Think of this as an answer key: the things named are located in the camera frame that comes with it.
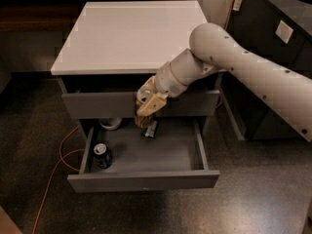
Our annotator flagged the white wall socket plate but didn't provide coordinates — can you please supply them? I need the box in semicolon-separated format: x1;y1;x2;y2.
276;20;293;44

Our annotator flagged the white bowl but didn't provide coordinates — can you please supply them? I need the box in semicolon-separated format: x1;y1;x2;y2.
98;117;122;131

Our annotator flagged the dark wooden bench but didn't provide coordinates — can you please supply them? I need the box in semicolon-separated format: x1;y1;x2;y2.
0;0;179;32

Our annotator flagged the grey top drawer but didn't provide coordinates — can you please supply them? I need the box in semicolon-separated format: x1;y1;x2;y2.
62;84;219;119

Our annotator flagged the grey drawer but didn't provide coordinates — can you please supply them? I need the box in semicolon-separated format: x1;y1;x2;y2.
62;84;219;119
68;117;219;192

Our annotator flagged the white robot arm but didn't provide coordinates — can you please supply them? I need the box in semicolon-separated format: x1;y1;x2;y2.
136;23;312;141

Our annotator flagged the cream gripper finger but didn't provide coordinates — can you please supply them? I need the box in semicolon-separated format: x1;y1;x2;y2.
136;91;168;117
136;76;155;103

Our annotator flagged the dark blue soda can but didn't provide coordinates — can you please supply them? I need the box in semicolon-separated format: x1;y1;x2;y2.
94;143;112;169

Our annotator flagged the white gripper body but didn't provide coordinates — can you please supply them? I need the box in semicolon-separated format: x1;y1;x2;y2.
155;61;188;98

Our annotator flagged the black side cabinet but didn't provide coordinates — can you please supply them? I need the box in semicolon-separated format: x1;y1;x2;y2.
221;0;312;140

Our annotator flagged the silver snack wrapper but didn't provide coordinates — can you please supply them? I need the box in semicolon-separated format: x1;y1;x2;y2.
142;120;158;138

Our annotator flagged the orange soda can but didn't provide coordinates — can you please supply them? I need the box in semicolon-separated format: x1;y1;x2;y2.
135;96;155;129

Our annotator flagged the white tag on cable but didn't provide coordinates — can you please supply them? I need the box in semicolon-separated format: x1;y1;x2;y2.
232;0;243;12

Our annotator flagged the grey drawer cabinet white top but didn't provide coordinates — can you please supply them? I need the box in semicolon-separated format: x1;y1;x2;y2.
50;0;229;138

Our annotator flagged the orange power cable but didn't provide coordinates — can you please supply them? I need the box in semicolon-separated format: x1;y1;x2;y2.
30;0;249;234

